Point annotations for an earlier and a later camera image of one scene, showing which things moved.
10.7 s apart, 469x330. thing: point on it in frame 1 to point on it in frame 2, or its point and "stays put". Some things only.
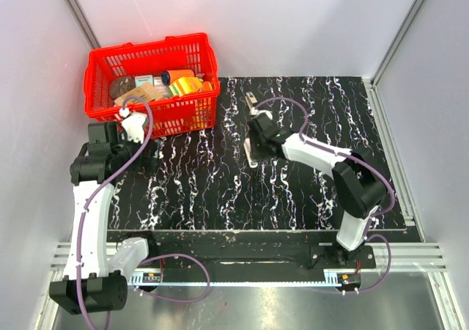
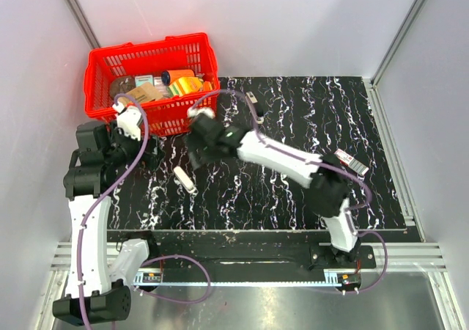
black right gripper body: x=257 y=147 to x=205 y=149
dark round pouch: x=121 y=84 stays put
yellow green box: x=185 y=86 stays put
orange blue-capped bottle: x=168 y=76 stays put
